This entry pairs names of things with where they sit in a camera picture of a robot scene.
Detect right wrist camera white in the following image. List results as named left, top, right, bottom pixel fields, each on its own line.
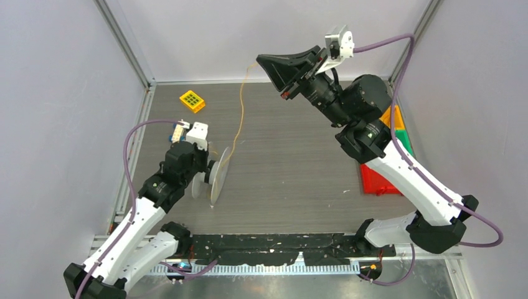
left=316, top=25, right=355, bottom=74

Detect yellow cable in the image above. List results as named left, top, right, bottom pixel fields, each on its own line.
left=220, top=62, right=261, bottom=170

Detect white toy car blue wheels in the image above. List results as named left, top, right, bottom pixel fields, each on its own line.
left=169, top=121, right=191, bottom=143

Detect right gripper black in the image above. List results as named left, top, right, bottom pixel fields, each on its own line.
left=255, top=45, right=352, bottom=129

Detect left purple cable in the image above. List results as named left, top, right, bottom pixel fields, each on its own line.
left=74, top=120, right=184, bottom=299

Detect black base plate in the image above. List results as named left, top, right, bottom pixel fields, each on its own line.
left=172, top=233, right=396, bottom=266

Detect purple cable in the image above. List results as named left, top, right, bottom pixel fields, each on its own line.
left=352, top=34, right=505, bottom=249
left=74, top=120, right=184, bottom=299

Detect green bin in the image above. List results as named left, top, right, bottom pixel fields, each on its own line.
left=395, top=130, right=414, bottom=156

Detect orange bin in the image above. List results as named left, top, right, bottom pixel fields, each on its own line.
left=380, top=105, right=406, bottom=131

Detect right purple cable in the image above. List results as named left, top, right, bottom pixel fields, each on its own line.
left=352, top=34, right=505, bottom=249

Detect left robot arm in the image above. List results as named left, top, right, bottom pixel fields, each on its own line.
left=64, top=141, right=209, bottom=298

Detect aluminium rail front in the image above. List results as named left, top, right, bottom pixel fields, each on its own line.
left=87, top=232, right=463, bottom=277

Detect red bin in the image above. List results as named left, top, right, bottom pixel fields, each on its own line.
left=359, top=164, right=402, bottom=196

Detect translucent white spool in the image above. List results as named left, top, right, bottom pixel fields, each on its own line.
left=191, top=147, right=232, bottom=206

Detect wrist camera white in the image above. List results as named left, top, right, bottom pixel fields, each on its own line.
left=185, top=121, right=209, bottom=151
left=316, top=25, right=355, bottom=74

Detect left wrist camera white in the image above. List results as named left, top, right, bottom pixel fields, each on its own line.
left=185, top=121, right=209, bottom=151

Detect yellow block green studs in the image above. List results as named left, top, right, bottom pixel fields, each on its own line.
left=179, top=90, right=205, bottom=113

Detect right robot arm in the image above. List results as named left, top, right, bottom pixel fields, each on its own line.
left=256, top=46, right=478, bottom=256

